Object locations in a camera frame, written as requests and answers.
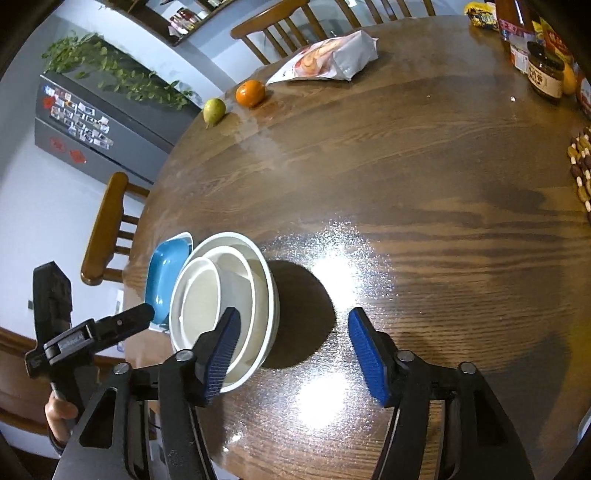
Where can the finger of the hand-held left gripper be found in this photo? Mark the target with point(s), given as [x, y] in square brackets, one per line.
[127, 323]

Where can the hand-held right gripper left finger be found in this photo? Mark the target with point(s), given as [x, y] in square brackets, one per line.
[221, 355]

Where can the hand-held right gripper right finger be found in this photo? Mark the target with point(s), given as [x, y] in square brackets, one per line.
[369, 360]

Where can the small white bowl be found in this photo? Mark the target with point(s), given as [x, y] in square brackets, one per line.
[198, 300]

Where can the blue square plate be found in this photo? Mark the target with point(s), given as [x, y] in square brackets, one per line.
[161, 272]

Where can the medium white bowl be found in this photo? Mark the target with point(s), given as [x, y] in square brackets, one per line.
[238, 286]

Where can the large white bowl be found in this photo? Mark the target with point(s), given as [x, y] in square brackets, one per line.
[267, 295]

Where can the person's left hand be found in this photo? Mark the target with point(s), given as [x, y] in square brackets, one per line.
[57, 415]

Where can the wooden chair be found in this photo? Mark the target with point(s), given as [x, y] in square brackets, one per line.
[272, 25]
[108, 226]
[388, 9]

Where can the grey refrigerator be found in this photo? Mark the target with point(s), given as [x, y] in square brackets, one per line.
[106, 138]

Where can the green pear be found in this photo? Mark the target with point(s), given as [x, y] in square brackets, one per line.
[214, 111]

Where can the green trailing plant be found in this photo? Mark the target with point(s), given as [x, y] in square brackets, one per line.
[115, 69]

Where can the orange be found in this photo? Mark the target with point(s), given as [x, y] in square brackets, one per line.
[250, 93]

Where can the beaded trivet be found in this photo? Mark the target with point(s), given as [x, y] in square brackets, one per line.
[581, 170]

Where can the white snack bag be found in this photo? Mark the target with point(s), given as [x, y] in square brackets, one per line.
[332, 57]

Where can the dark sauce jar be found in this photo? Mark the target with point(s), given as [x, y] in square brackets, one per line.
[546, 71]

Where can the yellow snack packet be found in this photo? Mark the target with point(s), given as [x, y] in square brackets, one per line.
[481, 14]

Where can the red label packet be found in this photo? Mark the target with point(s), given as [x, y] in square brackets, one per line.
[556, 39]

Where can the wooden wall shelf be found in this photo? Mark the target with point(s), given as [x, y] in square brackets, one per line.
[157, 21]

